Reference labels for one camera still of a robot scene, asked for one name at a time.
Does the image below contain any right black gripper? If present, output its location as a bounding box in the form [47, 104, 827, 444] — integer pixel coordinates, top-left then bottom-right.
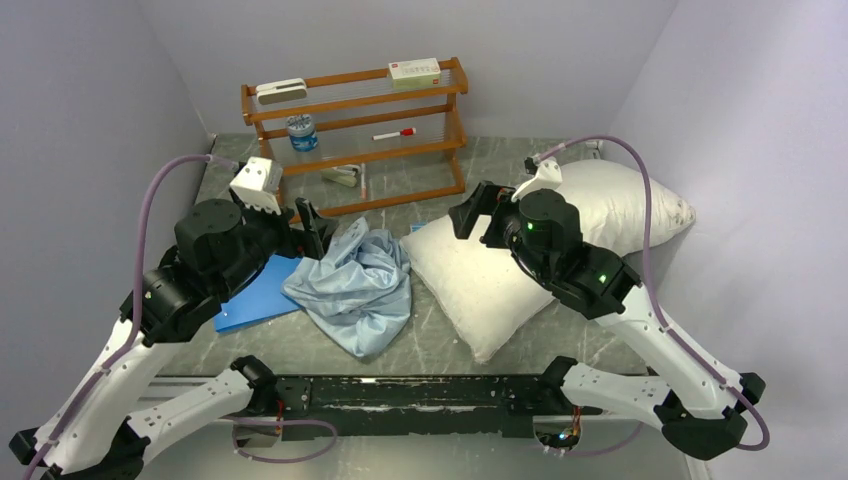
[448, 179, 551, 283]

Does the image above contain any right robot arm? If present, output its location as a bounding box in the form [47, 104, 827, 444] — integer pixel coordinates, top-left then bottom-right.
[449, 182, 765, 460]

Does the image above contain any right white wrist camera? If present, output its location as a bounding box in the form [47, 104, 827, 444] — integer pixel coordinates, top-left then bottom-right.
[511, 157, 563, 203]

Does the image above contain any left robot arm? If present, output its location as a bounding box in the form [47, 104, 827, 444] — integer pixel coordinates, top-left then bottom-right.
[9, 198, 338, 479]

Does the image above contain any blue flat board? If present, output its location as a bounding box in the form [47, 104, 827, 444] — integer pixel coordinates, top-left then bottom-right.
[213, 255, 302, 334]

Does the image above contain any white pillow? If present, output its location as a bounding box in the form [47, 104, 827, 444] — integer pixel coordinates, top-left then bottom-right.
[400, 159, 696, 363]

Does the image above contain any wooden shelf rack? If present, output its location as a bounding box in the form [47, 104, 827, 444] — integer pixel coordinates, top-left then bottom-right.
[239, 57, 469, 215]

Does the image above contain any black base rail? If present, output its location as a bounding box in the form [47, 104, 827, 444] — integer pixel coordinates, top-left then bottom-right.
[263, 374, 577, 441]

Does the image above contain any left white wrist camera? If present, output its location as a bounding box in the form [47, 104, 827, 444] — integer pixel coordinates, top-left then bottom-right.
[229, 156, 283, 215]

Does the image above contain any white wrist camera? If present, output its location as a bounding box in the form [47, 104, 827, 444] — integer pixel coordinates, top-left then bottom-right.
[229, 156, 283, 215]
[511, 157, 563, 203]

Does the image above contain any light blue pillowcase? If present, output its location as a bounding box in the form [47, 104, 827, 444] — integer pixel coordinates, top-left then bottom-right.
[281, 217, 412, 359]

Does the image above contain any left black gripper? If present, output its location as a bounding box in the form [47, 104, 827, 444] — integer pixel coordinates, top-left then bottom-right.
[214, 193, 339, 297]

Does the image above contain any white box with red label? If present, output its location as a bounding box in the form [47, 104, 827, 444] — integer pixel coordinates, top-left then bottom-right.
[388, 58, 441, 90]

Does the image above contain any white eraser block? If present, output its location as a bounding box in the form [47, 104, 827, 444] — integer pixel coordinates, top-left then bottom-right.
[255, 78, 308, 105]

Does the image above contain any red capped white marker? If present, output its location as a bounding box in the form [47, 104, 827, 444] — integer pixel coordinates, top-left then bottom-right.
[372, 127, 417, 141]

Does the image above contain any small stapler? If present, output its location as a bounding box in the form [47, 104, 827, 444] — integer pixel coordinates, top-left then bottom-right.
[320, 165, 359, 187]

